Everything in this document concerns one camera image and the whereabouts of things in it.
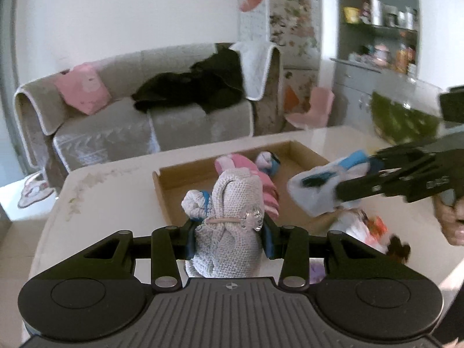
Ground person's right hand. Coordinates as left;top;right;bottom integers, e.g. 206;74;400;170
433;196;464;246

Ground pink cushion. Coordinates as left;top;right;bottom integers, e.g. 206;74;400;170
53;63;111;115

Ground cardboard box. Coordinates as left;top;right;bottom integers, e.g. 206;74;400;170
153;141;336;235

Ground blue and white sock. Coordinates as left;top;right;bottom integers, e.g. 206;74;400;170
287;151;370;217

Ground pink small chair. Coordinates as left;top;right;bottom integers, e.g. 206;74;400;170
285;87;334;130

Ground grey sofa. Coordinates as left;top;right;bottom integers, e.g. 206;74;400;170
13;42;284;175

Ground white blue sock ball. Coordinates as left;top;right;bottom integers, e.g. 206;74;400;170
255;151;281;177

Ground grey shelf cabinet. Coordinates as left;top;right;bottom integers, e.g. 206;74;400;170
329;0;418;131

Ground black knit sock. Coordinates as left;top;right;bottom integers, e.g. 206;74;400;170
385;235;411;264

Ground purple sock bundle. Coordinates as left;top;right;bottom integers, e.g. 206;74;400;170
309;258;326;284

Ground white quilted sofa throw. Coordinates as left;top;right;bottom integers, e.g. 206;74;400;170
230;41;282;102

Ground white knit sock bundle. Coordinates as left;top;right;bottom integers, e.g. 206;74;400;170
181;170;264;278

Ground black clothes on sofa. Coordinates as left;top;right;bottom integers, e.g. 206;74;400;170
131;48;244;114

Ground pink fluffy sock bundle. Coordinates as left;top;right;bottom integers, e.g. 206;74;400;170
214;153;279;221

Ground green glass fish tank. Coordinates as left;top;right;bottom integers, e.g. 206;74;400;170
370;91;441;145

